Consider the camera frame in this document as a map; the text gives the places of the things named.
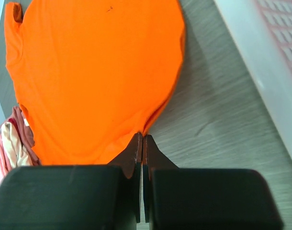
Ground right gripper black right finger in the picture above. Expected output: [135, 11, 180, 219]
[142, 135, 284, 230]

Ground white plastic basket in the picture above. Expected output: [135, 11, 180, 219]
[215, 0, 292, 159]

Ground dusty rose folded t shirt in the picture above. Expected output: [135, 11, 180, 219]
[7, 106, 41, 166]

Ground orange t shirt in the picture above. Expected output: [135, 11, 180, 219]
[4, 0, 185, 165]

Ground white folded t shirt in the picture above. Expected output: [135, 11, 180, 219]
[0, 122, 33, 169]

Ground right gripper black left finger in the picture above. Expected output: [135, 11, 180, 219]
[0, 133, 143, 230]

